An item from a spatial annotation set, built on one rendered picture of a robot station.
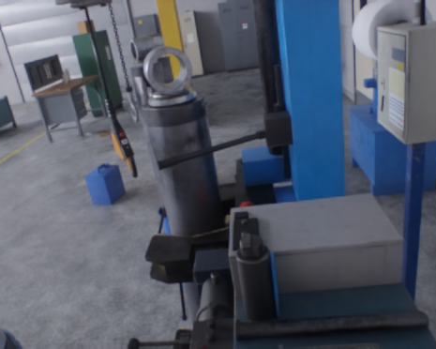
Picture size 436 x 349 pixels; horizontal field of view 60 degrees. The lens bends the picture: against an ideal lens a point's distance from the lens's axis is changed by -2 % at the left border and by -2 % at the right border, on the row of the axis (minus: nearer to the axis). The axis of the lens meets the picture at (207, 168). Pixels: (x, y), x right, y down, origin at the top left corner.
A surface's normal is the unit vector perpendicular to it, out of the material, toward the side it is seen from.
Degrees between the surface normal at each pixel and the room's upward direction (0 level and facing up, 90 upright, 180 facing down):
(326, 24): 90
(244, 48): 90
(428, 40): 90
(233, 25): 90
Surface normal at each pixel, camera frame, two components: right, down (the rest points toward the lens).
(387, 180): -0.07, 0.39
